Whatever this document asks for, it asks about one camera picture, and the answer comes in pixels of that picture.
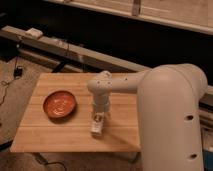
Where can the orange ceramic bowl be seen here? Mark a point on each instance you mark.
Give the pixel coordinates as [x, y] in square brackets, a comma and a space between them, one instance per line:
[59, 104]

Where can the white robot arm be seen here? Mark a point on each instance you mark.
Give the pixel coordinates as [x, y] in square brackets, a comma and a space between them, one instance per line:
[168, 113]

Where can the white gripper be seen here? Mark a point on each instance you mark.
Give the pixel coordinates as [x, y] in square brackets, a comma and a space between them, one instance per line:
[101, 103]

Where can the wooden table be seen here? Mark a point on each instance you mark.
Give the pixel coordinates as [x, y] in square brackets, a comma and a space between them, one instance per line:
[37, 133]

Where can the long wooden beam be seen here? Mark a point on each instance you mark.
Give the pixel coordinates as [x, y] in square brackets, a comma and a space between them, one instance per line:
[72, 52]

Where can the black power adapter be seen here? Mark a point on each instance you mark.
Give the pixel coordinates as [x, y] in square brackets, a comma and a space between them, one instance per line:
[18, 71]

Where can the white small box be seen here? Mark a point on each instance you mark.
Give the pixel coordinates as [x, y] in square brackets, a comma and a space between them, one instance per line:
[34, 33]

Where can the white plastic bottle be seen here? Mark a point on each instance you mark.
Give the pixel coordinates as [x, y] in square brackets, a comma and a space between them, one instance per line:
[97, 126]

